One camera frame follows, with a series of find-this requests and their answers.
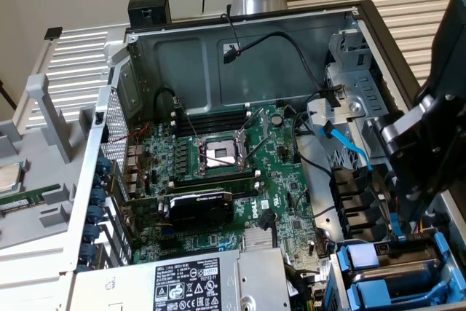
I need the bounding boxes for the silver CPU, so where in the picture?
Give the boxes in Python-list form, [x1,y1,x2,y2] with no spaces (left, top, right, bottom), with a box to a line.
[0,160,30,195]

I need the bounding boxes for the blue plastic disk carrier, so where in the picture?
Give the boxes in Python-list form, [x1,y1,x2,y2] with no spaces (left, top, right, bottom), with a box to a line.
[344,276,458,308]

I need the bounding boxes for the grey parts rack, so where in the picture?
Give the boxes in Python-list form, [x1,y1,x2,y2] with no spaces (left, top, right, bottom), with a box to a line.
[0,72,98,253]

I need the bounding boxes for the thin metal locking lever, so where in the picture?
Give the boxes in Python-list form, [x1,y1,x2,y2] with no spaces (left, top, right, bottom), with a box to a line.
[244,132,270,165]
[173,98,200,143]

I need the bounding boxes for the black plastic box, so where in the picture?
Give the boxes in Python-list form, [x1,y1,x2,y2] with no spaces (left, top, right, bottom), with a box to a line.
[127,0,173,30]

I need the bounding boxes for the metal socket cover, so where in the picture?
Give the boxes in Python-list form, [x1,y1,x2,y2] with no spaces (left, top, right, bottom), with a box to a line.
[237,107,271,143]

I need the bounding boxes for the green RAM stick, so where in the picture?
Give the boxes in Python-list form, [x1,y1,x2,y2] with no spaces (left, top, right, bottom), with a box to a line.
[0,184,61,214]

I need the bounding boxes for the grey metal disk bay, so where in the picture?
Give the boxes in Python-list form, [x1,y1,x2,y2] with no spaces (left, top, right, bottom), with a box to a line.
[325,227,466,311]

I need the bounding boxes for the black RAM slot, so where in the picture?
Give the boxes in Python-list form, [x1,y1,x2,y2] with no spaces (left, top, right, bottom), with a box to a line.
[170,181,261,198]
[173,105,252,123]
[170,113,252,134]
[169,170,260,188]

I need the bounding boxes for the silver metal drive cage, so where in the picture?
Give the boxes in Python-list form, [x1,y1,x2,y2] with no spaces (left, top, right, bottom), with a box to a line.
[305,21,405,161]

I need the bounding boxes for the blue SATA wire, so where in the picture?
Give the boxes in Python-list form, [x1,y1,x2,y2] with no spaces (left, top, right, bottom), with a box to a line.
[318,120,408,243]

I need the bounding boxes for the black graphics card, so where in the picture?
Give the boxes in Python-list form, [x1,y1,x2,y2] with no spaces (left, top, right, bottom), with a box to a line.
[119,189,236,229]

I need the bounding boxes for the silver power supply unit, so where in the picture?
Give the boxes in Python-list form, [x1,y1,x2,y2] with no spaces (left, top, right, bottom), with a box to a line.
[71,247,292,311]

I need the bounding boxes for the black angled connector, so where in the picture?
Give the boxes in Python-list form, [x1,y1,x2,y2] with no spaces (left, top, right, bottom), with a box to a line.
[258,208,275,231]

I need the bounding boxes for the hard disk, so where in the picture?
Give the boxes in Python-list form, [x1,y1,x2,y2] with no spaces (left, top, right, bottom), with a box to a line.
[334,232,460,299]

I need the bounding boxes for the CPU socket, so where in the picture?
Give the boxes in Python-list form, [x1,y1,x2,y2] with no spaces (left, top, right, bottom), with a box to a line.
[194,132,256,178]

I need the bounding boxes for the black plastic air duct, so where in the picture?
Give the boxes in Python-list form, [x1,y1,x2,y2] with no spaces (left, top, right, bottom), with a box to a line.
[329,165,392,243]

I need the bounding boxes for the thin red black sensor wire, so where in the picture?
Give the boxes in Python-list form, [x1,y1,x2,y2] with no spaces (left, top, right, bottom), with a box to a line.
[220,12,243,57]

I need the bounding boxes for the black sleeved wire bundle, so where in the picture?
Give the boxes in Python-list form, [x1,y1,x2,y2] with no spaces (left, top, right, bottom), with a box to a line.
[283,261,325,311]

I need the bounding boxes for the black wire on case floor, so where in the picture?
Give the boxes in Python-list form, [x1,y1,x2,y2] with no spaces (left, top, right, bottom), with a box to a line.
[291,90,338,178]

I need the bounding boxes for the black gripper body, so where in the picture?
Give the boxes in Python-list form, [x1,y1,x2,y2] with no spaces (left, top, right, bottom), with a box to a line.
[416,0,466,103]

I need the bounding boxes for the short looped black wire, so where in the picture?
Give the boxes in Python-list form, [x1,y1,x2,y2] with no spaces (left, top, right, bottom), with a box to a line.
[153,87,185,112]

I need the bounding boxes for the dark slanted rod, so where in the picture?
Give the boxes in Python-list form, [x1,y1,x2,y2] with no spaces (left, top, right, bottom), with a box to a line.
[0,78,17,111]

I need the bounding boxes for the silver finned heatsink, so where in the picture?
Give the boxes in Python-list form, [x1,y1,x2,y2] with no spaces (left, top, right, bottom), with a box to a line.
[242,229,274,252]

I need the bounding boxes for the black wire with black connector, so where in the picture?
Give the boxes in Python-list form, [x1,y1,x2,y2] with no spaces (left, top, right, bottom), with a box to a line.
[221,31,345,108]

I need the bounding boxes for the red yellow black power wire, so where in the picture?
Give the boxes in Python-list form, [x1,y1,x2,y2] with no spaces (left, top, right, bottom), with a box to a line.
[413,218,436,241]

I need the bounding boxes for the green motherboard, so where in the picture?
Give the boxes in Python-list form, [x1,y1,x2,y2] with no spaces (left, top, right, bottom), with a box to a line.
[122,102,331,283]

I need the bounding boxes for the open grey PC case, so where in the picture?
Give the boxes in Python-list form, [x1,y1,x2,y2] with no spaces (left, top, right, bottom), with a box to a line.
[58,0,466,311]

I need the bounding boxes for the grey looped wire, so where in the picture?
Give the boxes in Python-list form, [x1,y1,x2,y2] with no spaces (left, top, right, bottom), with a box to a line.
[293,187,338,221]

